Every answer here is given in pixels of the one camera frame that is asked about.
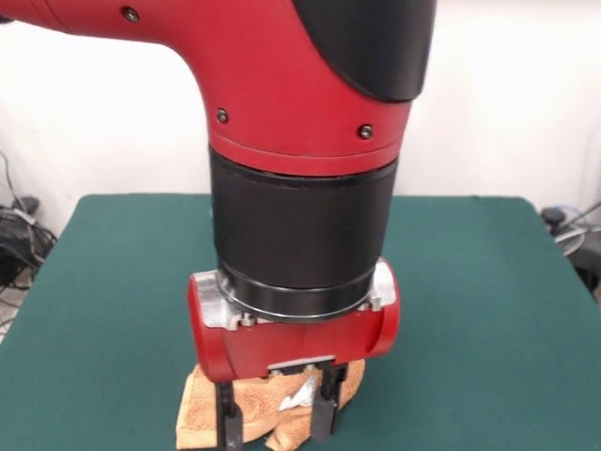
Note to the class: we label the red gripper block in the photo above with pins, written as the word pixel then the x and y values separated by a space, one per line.
pixel 282 345

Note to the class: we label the orange terry towel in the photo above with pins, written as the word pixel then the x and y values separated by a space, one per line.
pixel 263 404

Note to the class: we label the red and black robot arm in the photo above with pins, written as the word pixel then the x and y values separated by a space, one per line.
pixel 282 94

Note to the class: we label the dark green table cloth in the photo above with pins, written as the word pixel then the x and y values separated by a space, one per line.
pixel 469 329

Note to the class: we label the black power adapter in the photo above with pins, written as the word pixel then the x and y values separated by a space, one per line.
pixel 30 204

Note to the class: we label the black round device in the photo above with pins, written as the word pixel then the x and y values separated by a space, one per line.
pixel 553 216

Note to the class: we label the silver round stand base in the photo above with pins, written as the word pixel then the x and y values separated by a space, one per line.
pixel 570 240

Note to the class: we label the black chair base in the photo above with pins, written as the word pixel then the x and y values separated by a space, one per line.
pixel 589 268

